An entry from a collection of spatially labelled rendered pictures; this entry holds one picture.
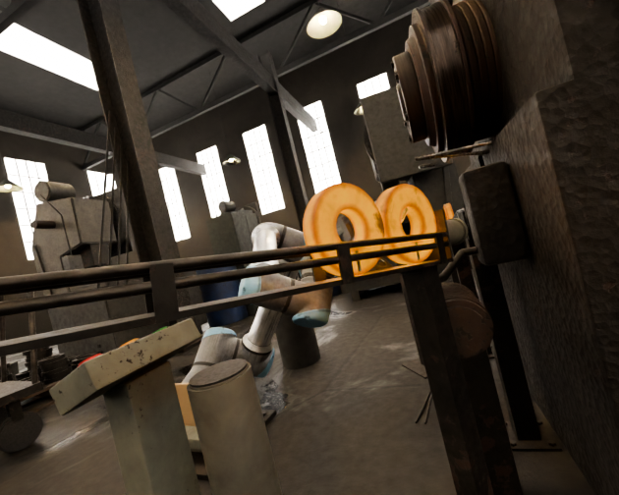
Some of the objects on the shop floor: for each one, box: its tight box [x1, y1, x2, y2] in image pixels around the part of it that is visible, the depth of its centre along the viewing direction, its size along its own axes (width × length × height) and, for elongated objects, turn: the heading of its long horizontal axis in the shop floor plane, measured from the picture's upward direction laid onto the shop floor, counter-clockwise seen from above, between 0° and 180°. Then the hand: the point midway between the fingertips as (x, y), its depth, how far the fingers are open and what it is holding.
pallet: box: [0, 345, 103, 413], centre depth 271 cm, size 120×81×44 cm
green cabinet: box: [205, 212, 258, 316], centre depth 465 cm, size 48×70×150 cm
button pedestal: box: [49, 318, 201, 495], centre depth 59 cm, size 16×24×62 cm, turn 72°
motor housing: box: [441, 282, 524, 495], centre depth 72 cm, size 13×22×54 cm, turn 72°
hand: (403, 214), depth 59 cm, fingers closed, pressing on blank
